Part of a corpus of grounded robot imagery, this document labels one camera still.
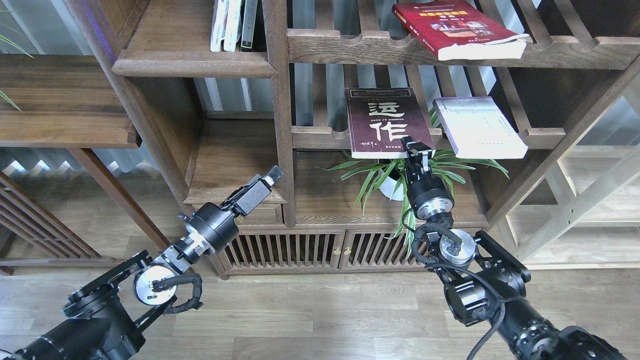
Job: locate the white standing book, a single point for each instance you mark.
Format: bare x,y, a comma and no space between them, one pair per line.
233,25
218,27

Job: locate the pale lavender white book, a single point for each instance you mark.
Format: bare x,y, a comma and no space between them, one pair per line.
477,128

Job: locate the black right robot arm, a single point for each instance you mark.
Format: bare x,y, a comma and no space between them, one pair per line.
481,280

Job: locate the dark maroon Chinese book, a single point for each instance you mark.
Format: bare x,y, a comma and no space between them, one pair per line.
378,119

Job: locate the green plant leaves left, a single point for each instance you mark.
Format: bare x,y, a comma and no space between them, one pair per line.
12,60

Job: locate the white standing book left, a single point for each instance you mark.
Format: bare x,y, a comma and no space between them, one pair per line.
218,27

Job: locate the red paperback book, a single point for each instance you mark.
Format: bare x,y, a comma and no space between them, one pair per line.
455,30

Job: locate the dark slatted wooden rack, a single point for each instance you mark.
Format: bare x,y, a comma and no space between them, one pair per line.
40,228

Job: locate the green spider plant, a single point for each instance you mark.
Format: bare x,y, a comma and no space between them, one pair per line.
371,171

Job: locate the dark wooden bookshelf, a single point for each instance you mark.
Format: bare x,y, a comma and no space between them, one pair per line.
212,120

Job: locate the dark wooden side table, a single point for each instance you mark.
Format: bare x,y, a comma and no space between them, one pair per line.
67,102

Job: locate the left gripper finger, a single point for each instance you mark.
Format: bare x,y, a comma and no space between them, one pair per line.
272,176

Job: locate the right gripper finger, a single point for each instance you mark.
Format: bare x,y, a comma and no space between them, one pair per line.
425,154
409,146

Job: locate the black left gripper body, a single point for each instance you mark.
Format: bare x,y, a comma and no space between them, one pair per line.
212,227

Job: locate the white standing book middle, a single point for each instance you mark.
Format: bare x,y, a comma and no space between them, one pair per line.
233,25

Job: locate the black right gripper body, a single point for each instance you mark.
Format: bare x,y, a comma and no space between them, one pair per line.
428,195

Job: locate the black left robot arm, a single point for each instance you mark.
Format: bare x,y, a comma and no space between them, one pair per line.
105,319

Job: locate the dark green standing book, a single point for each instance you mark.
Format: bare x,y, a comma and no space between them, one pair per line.
250,14

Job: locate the white plant pot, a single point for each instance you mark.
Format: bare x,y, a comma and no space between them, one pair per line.
391,185

